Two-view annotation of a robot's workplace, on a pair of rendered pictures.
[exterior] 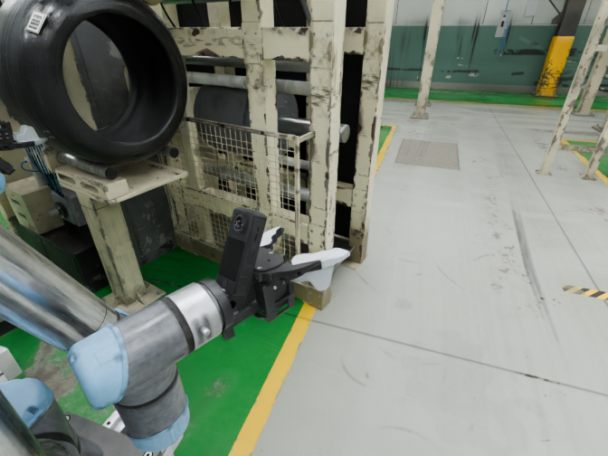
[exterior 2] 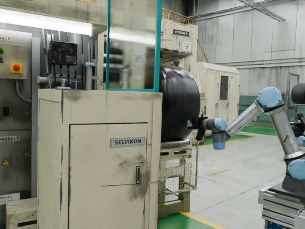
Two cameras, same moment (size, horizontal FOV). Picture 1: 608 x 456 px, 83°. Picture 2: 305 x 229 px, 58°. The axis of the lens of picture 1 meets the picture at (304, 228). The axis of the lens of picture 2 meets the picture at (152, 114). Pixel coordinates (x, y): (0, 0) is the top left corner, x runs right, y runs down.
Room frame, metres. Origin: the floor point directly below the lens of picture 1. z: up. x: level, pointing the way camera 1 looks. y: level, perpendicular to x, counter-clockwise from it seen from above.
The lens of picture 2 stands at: (0.45, 2.73, 1.26)
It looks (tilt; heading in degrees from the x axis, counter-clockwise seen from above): 4 degrees down; 297
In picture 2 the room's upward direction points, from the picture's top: 2 degrees clockwise
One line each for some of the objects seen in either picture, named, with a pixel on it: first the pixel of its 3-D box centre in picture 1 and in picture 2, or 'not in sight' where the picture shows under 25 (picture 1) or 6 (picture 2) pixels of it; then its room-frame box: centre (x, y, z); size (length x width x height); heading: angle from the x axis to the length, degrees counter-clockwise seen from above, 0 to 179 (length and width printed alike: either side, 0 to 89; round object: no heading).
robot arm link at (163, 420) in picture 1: (148, 394); not in sight; (0.28, 0.20, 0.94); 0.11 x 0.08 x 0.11; 45
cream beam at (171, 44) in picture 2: not in sight; (157, 44); (1.56, 0.50, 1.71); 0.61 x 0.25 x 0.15; 58
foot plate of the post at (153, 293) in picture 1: (131, 296); not in sight; (1.50, 1.00, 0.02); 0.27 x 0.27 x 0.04; 58
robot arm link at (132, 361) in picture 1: (133, 352); not in sight; (0.26, 0.19, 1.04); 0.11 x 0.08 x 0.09; 135
